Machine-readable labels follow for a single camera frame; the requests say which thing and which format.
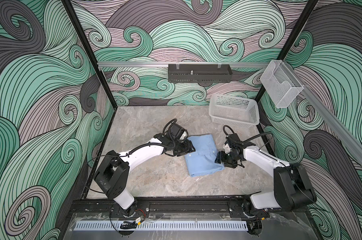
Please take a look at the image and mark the aluminium right wall rail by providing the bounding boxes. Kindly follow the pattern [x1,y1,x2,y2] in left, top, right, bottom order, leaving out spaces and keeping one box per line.
[288,66,362,166]

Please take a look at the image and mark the white slotted cable duct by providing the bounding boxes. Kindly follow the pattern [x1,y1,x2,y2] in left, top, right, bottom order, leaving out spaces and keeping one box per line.
[74,220,248,231]

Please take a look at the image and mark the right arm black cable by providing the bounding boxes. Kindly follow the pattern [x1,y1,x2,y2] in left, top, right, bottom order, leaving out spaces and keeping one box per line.
[222,124,273,145]

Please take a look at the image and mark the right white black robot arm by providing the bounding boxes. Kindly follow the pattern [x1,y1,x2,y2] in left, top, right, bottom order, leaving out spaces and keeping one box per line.
[216,133,317,211]

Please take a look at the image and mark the black perforated wall tray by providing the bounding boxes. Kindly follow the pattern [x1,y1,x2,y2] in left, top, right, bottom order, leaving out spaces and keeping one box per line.
[168,64,233,85]

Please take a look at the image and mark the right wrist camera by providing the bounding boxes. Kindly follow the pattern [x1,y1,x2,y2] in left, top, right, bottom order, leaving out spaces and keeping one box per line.
[224,144,232,154]

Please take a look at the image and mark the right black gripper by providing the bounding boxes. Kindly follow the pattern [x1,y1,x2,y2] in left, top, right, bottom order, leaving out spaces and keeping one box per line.
[213,150,241,168]

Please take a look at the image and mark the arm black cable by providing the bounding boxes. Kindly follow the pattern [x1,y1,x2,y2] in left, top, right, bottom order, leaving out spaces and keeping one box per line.
[222,124,273,145]
[84,118,179,194]

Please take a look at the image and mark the aluminium back wall rail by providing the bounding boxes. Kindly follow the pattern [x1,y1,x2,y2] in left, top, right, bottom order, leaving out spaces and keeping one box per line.
[97,61,269,69]

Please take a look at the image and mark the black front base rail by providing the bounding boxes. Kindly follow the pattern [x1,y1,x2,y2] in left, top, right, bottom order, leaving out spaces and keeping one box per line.
[69,196,308,219]

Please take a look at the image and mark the light blue long sleeve shirt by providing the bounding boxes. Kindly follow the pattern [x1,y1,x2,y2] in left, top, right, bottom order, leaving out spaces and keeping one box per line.
[185,134,225,177]

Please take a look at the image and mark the white plastic laundry basket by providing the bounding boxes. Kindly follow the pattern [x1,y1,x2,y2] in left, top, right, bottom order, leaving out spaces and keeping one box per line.
[209,94,260,128]

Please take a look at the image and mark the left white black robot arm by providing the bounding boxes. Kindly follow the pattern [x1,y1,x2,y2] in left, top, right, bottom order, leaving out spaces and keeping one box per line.
[93,119,196,211]

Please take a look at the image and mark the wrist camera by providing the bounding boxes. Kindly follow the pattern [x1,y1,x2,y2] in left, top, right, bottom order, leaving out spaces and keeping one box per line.
[224,144,232,154]
[180,130,189,141]

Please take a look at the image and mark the aluminium wall rail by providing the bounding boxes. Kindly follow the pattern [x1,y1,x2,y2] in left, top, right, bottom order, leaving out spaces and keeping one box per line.
[288,66,362,166]
[97,61,269,69]

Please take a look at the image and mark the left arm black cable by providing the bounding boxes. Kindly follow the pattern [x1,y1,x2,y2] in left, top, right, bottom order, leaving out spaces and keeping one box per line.
[84,118,179,194]

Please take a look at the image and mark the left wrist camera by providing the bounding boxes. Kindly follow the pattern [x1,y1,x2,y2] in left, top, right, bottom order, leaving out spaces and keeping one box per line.
[180,130,189,141]

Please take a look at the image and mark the clear plastic wall bin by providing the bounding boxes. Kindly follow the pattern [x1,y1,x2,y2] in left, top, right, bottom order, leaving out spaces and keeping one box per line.
[260,60,304,109]

